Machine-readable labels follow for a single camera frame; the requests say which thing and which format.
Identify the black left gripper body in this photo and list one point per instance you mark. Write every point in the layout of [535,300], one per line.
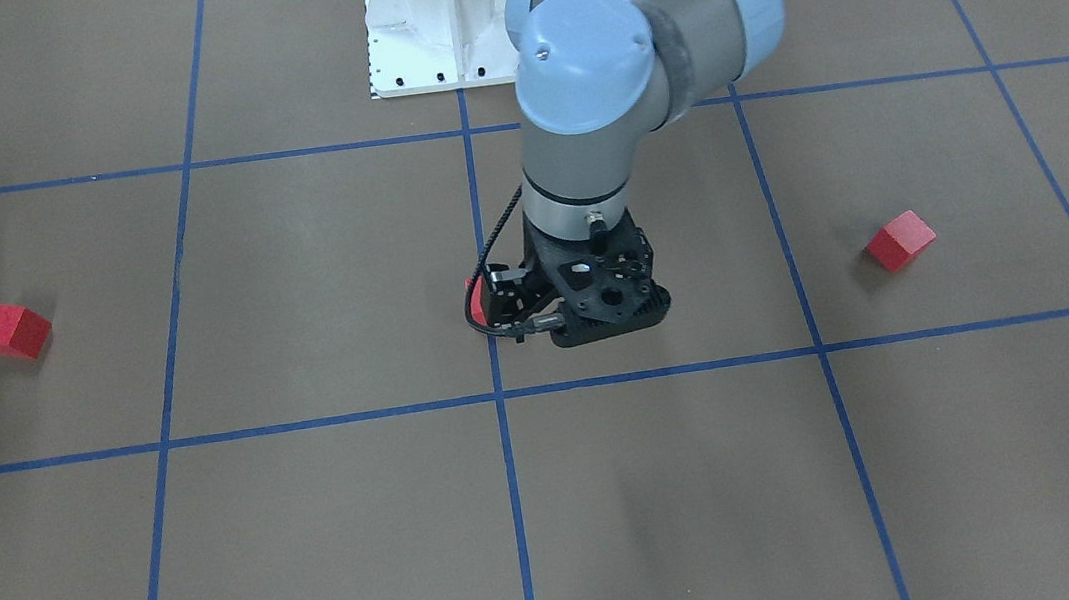
[506,300]

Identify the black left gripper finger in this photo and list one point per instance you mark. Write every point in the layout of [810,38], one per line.
[515,295]

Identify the red block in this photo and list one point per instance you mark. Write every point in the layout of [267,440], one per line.
[900,241]
[475,310]
[23,332]

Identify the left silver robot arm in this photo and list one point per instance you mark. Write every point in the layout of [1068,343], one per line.
[594,77]

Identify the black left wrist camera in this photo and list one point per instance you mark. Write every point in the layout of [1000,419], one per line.
[607,296]

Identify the white pedestal column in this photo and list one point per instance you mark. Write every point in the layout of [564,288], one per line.
[429,46]

